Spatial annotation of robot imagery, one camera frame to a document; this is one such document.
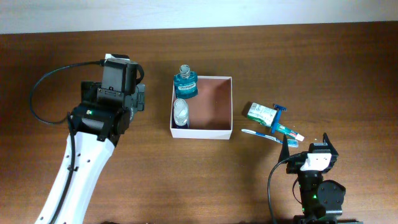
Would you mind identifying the blue white toothbrush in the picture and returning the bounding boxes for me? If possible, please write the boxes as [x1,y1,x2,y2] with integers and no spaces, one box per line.
[241,129,299,148]

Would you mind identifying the teal mouthwash bottle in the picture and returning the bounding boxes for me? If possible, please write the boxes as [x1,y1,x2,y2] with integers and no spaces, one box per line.
[174,65,198,99]

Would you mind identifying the green toothpaste tube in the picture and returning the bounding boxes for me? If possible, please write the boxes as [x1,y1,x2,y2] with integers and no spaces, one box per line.
[276,124,304,141]

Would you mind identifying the white square cardboard box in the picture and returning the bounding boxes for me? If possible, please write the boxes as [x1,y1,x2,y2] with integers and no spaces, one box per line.
[169,76,233,140]

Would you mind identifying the green white soap packet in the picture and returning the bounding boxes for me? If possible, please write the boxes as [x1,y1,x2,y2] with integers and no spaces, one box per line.
[247,103,277,127]

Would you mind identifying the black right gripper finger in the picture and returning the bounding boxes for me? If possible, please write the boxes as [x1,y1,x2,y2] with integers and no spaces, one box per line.
[278,143,290,162]
[323,133,339,156]

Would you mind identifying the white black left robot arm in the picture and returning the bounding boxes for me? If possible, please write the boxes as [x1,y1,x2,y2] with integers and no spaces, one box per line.
[36,54,146,223]

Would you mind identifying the blue disposable razor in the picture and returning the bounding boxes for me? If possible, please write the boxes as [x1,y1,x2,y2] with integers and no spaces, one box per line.
[271,104,287,134]

